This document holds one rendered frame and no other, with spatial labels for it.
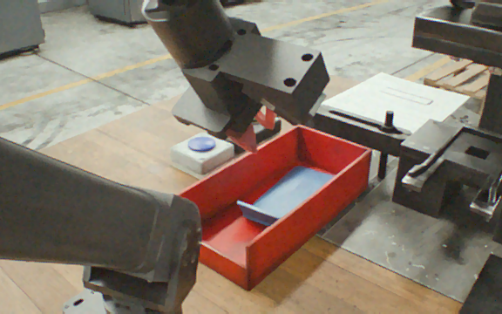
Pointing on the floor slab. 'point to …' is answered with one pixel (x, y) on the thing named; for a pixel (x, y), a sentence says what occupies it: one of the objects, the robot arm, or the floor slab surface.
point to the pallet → (462, 73)
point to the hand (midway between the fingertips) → (257, 134)
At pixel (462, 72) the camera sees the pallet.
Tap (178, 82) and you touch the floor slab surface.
